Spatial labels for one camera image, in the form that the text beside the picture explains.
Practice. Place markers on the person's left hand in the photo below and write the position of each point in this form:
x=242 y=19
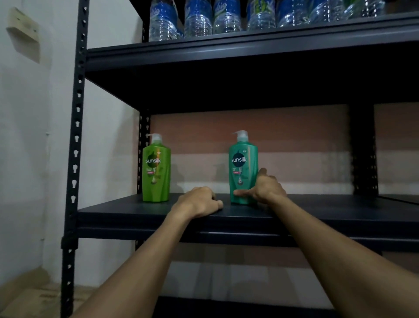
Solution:
x=196 y=203

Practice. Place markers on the person's right hand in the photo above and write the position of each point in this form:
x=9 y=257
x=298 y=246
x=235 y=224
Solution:
x=266 y=190

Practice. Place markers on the person's left thumb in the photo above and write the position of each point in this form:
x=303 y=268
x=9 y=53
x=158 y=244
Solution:
x=217 y=205

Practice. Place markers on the person's right thumb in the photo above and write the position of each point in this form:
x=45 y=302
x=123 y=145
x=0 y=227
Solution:
x=246 y=192

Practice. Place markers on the teal shampoo pump bottle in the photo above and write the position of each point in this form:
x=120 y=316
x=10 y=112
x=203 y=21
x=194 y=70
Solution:
x=243 y=163

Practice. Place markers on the person's left forearm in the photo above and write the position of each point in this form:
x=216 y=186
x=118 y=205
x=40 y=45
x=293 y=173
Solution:
x=137 y=272

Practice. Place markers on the person's right forearm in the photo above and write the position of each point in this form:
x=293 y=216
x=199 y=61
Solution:
x=343 y=262

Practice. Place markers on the light green shampoo pump bottle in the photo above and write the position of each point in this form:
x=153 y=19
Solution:
x=156 y=173

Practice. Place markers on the dark metal shelf rack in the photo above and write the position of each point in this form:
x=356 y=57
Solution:
x=229 y=68

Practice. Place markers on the row of clear water bottles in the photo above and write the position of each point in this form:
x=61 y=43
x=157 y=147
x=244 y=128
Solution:
x=198 y=19

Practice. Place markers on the brown cardboard box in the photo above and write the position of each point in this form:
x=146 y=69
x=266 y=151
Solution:
x=36 y=299

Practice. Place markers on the beige wall box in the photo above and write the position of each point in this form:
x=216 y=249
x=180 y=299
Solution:
x=23 y=34

